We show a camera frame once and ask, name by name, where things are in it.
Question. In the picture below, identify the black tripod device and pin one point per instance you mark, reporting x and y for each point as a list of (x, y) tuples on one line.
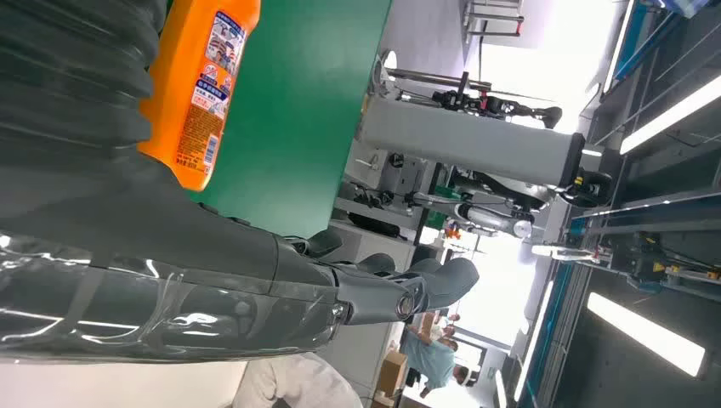
[(495, 104)]

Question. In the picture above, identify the green table mat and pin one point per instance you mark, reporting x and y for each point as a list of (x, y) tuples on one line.
[(293, 124)]

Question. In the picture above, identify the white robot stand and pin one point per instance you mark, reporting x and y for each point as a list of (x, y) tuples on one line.
[(467, 141)]

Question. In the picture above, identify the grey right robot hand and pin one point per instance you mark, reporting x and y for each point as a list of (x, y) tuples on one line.
[(169, 281)]

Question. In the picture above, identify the brown cardboard box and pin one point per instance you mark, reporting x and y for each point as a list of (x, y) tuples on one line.
[(392, 373)]

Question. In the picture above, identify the silver humanoid robot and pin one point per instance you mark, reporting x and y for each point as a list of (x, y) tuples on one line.
[(490, 217)]

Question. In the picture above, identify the long ceiling light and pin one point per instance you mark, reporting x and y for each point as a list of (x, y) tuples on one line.
[(670, 115), (645, 335)]

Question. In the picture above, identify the person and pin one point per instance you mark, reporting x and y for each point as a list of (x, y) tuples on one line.
[(431, 357), (293, 385)]

